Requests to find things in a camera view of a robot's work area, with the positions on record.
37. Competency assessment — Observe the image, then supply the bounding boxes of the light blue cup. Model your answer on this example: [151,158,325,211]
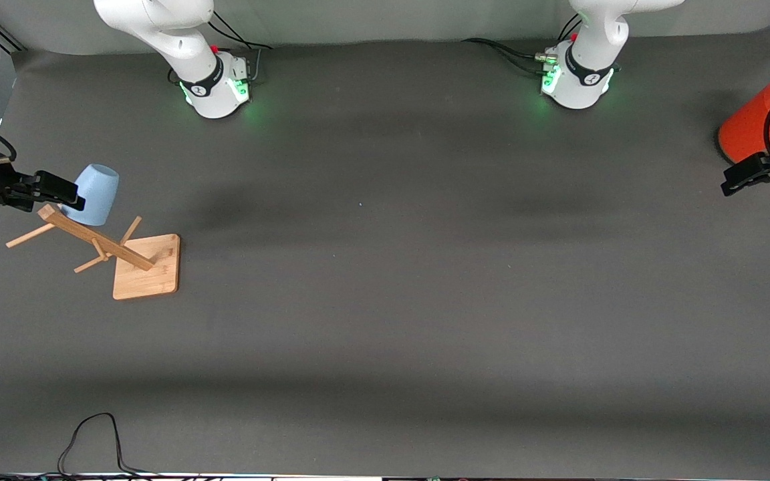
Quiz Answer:
[59,164,120,226]

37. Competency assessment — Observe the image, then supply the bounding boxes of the wooden cup rack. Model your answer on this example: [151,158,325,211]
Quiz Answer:
[5,204,180,301]

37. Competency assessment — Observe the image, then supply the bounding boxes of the orange can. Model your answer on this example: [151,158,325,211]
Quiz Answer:
[718,65,770,166]

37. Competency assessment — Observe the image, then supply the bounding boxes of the aluminium frame profile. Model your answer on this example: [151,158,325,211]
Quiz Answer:
[0,23,26,54]

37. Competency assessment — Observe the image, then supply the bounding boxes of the black right arm base cables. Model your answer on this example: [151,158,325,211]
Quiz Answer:
[208,10,272,84]

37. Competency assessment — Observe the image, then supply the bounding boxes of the black arm base cables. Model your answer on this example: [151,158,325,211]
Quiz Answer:
[462,13,583,75]
[208,10,272,84]

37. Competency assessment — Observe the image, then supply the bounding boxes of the black looped table cable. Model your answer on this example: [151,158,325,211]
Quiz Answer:
[57,413,158,479]

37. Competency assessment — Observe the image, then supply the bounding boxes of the black left arm base cables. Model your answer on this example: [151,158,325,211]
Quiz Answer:
[462,13,583,75]

